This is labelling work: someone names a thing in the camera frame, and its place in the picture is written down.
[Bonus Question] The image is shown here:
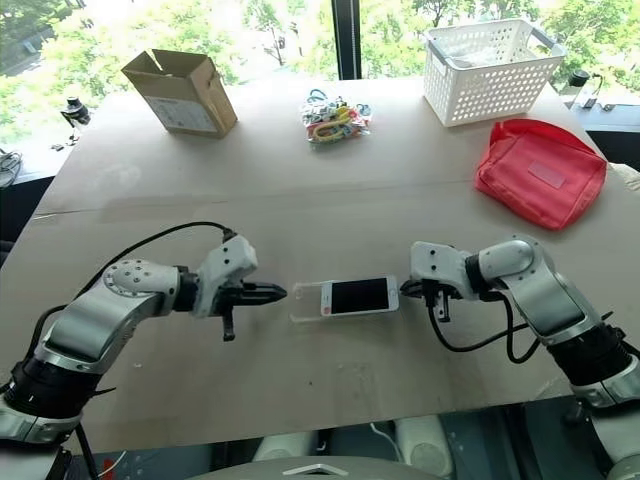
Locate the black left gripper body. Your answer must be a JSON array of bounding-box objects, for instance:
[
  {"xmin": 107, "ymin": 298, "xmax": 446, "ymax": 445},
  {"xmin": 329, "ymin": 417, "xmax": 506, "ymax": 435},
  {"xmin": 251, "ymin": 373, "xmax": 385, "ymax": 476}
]
[{"xmin": 215, "ymin": 280, "xmax": 258, "ymax": 343}]

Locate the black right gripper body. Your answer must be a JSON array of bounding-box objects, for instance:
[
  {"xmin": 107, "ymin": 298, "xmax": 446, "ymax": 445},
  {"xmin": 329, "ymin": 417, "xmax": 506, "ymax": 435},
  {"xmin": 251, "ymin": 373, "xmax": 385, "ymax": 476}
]
[{"xmin": 421, "ymin": 280, "xmax": 464, "ymax": 324}]

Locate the clear plastic phone case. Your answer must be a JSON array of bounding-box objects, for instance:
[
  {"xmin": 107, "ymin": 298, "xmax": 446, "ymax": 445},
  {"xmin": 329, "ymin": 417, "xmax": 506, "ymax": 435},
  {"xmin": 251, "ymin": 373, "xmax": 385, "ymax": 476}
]
[{"xmin": 290, "ymin": 280, "xmax": 401, "ymax": 324}]

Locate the white smartphone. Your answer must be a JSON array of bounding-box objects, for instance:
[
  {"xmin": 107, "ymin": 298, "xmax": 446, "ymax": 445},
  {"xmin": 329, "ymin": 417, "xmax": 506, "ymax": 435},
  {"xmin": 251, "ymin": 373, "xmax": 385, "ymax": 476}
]
[{"xmin": 318, "ymin": 275, "xmax": 402, "ymax": 318}]

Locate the white rounded shape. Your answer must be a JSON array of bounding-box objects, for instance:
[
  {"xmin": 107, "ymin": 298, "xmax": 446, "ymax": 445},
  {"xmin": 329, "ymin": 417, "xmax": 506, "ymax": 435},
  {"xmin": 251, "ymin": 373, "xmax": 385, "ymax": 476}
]
[{"xmin": 393, "ymin": 416, "xmax": 455, "ymax": 477}]

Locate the red fabric pouch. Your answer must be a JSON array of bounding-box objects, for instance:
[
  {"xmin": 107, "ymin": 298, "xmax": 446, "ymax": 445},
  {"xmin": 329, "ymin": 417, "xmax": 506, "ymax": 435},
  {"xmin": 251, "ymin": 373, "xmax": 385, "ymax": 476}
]
[{"xmin": 473, "ymin": 118, "xmax": 609, "ymax": 232}]

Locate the grey robot torso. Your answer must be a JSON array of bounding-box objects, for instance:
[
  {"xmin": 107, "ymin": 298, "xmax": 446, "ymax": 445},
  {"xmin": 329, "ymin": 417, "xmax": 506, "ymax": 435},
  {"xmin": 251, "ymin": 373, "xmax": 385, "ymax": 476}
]
[{"xmin": 188, "ymin": 452, "xmax": 454, "ymax": 480}]

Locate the bag of colourful clips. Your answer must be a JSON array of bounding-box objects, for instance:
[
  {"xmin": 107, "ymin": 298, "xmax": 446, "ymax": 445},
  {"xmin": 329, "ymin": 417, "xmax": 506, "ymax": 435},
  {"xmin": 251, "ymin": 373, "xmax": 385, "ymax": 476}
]
[{"xmin": 299, "ymin": 88, "xmax": 375, "ymax": 147}]

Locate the brown cardboard box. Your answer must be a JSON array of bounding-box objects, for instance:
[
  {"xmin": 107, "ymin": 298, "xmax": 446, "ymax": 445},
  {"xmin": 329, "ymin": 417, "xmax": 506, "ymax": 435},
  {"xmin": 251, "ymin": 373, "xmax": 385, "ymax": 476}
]
[{"xmin": 121, "ymin": 48, "xmax": 239, "ymax": 139}]

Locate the white perforated plastic basket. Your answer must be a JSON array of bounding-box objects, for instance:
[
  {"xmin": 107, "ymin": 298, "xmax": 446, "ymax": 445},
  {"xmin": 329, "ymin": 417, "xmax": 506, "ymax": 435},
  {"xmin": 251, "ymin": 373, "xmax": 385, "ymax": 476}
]
[{"xmin": 423, "ymin": 18, "xmax": 568, "ymax": 128}]

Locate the cream fabric item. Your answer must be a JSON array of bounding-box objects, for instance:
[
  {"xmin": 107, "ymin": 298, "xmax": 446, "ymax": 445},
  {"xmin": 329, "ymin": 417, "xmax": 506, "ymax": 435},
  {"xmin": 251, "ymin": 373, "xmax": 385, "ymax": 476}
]
[{"xmin": 605, "ymin": 161, "xmax": 640, "ymax": 192}]

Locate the clear plastic bag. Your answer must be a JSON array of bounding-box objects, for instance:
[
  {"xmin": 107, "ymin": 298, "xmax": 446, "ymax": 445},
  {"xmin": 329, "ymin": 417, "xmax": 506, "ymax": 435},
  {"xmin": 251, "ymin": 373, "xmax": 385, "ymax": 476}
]
[{"xmin": 435, "ymin": 42, "xmax": 521, "ymax": 71}]

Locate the small black tripod stand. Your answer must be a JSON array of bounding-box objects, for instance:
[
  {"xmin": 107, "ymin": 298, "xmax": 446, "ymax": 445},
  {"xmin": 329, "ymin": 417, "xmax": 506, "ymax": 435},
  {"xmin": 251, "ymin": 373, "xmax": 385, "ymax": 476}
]
[{"xmin": 49, "ymin": 96, "xmax": 93, "ymax": 150}]

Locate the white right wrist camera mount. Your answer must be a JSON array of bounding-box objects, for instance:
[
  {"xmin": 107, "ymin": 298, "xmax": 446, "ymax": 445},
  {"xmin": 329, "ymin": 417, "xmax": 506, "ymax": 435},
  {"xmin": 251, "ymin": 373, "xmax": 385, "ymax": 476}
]
[{"xmin": 409, "ymin": 241, "xmax": 474, "ymax": 302}]

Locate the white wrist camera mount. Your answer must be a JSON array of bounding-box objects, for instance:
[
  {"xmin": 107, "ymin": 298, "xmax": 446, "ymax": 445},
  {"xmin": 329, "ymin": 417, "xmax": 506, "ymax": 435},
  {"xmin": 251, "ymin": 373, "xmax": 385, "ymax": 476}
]
[
  {"xmin": 409, "ymin": 241, "xmax": 474, "ymax": 302},
  {"xmin": 191, "ymin": 234, "xmax": 260, "ymax": 319}
]

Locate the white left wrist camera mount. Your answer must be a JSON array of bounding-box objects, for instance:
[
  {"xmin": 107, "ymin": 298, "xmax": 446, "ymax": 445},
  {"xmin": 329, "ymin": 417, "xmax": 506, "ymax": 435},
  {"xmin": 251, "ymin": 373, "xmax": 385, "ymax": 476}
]
[{"xmin": 191, "ymin": 234, "xmax": 260, "ymax": 319}]

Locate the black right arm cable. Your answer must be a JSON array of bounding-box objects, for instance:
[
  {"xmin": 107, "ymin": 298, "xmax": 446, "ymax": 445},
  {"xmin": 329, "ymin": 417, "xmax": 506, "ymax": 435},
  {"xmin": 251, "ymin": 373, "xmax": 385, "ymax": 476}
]
[{"xmin": 428, "ymin": 290, "xmax": 544, "ymax": 363}]

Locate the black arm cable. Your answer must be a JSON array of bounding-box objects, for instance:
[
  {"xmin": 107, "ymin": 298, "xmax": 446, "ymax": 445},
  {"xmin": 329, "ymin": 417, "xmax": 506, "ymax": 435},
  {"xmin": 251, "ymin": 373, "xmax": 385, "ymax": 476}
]
[
  {"xmin": 428, "ymin": 290, "xmax": 544, "ymax": 363},
  {"xmin": 28, "ymin": 221, "xmax": 239, "ymax": 361}
]

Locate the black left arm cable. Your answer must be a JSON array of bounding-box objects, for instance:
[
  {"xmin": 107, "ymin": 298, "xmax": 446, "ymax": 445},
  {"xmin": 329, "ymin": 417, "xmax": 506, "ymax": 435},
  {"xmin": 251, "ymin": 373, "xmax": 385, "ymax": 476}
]
[{"xmin": 28, "ymin": 221, "xmax": 239, "ymax": 361}]

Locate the thin white cable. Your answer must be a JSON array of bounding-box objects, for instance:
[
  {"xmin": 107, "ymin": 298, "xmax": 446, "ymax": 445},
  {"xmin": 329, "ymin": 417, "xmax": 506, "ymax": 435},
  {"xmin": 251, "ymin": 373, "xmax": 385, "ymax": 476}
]
[{"xmin": 368, "ymin": 422, "xmax": 404, "ymax": 464}]

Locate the black window frame post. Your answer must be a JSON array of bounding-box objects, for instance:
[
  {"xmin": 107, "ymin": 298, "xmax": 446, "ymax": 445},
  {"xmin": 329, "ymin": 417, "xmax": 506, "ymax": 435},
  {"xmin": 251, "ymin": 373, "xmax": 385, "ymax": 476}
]
[{"xmin": 331, "ymin": 0, "xmax": 363, "ymax": 81}]

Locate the grey cable bundle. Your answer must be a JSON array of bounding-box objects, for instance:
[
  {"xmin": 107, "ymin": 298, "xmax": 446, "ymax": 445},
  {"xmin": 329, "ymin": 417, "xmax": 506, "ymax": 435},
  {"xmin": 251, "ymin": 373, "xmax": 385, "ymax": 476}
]
[{"xmin": 0, "ymin": 148, "xmax": 24, "ymax": 189}]

